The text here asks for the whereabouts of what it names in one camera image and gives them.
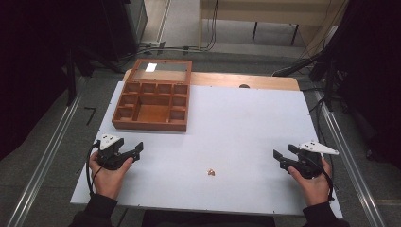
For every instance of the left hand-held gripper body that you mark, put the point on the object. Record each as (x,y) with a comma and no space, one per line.
(108,156)

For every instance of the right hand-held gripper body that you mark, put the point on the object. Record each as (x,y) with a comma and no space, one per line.
(307,162)

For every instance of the brown wooden compartment tray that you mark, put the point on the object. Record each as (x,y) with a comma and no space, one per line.
(154,104)

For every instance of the small copper-coloured trinket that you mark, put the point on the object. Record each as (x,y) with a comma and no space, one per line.
(211,172)

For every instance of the person's left hand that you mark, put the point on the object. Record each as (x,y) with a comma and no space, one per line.
(108,181)

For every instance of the person's right hand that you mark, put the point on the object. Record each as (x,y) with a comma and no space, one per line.
(313,189)

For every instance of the black hex key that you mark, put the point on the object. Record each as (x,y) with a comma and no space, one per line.
(91,113)

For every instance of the white table board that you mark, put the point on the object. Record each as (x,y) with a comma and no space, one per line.
(239,135)

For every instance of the wooden table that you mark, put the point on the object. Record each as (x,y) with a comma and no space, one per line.
(265,81)

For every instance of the black equipment stand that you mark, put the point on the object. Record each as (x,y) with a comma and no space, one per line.
(329,78)

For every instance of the black tripod stand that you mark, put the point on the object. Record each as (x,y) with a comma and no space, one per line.
(72,72)

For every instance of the person's dark lap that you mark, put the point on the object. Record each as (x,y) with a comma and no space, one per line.
(208,219)

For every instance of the black curtain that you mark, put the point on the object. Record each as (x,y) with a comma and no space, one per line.
(28,63)
(375,69)

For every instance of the dark cabinet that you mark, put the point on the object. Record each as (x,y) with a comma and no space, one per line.
(129,25)

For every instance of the light wooden desk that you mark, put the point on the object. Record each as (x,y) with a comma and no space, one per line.
(268,12)

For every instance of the aluminium floor rail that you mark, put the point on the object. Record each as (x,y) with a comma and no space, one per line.
(350,151)
(47,157)

